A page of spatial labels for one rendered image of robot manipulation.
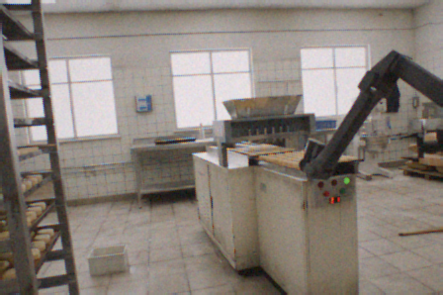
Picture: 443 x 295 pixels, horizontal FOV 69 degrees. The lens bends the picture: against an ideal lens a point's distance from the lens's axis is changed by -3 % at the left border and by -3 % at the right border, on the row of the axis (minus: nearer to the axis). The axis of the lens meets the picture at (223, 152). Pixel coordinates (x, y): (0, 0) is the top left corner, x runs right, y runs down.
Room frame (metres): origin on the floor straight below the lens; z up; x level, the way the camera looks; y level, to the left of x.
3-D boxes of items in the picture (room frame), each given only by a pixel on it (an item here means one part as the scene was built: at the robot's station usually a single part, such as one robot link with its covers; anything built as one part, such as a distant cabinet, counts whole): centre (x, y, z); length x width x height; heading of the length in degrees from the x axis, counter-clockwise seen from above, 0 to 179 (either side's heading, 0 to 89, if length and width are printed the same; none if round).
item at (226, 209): (3.00, -0.19, 0.42); 1.28 x 0.72 x 0.84; 16
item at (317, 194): (1.70, -0.56, 0.77); 0.24 x 0.04 x 0.14; 106
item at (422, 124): (5.86, -3.77, 0.93); 0.99 x 0.38 x 1.09; 11
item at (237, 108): (2.54, -0.32, 1.25); 0.56 x 0.29 x 0.14; 106
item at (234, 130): (2.54, -0.32, 1.01); 0.72 x 0.33 x 0.34; 106
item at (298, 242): (2.05, -0.46, 0.45); 0.70 x 0.34 x 0.90; 16
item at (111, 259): (2.67, 1.04, 0.08); 0.30 x 0.22 x 0.16; 99
